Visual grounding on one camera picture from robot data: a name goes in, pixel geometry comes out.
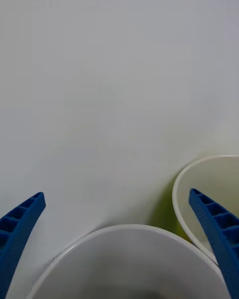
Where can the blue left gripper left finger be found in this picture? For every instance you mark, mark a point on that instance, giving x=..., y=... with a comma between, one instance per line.
x=17, y=229

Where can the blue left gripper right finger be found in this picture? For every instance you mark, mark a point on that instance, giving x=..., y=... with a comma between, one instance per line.
x=221, y=231

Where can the yellow-green plastic waste bin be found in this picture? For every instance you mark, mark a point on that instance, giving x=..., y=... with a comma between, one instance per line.
x=216, y=177

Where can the grey plastic waste bin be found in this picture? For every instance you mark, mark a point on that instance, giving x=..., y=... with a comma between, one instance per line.
x=129, y=259

